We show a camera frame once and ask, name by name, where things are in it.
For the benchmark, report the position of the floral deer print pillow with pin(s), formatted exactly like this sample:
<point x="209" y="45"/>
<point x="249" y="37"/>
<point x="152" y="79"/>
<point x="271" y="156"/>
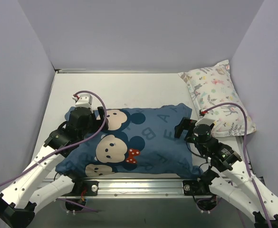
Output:
<point x="210" y="86"/>

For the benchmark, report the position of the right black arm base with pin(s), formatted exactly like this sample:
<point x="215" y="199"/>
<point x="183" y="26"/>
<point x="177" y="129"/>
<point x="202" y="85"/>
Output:
<point x="196" y="188"/>

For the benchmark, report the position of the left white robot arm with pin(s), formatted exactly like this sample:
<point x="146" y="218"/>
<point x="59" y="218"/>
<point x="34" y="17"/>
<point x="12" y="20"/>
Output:
<point x="24" y="198"/>

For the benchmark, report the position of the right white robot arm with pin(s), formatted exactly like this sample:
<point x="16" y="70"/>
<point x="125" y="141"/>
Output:
<point x="228" y="177"/>

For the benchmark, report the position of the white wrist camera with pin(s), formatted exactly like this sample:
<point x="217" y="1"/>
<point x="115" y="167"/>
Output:
<point x="83" y="100"/>
<point x="207" y="118"/>

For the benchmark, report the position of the blue cartoon mouse pillowcase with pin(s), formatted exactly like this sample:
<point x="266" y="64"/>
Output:
<point x="138" y="140"/>

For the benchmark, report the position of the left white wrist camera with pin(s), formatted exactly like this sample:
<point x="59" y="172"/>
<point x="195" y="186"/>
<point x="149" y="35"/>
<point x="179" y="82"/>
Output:
<point x="83" y="100"/>

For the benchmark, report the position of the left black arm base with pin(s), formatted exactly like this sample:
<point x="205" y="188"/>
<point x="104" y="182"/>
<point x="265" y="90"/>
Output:
<point x="85" y="188"/>

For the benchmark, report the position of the aluminium mounting rail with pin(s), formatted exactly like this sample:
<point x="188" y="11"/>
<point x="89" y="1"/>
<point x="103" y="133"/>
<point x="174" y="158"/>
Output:
<point x="170" y="188"/>

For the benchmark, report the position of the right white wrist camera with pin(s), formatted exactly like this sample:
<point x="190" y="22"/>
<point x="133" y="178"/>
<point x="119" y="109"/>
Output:
<point x="207" y="118"/>

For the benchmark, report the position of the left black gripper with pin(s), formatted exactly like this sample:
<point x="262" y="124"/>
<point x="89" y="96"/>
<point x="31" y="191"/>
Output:
<point x="97" y="118"/>

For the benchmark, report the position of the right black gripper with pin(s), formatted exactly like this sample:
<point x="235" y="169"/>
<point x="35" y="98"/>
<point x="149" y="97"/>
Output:
<point x="187" y="129"/>

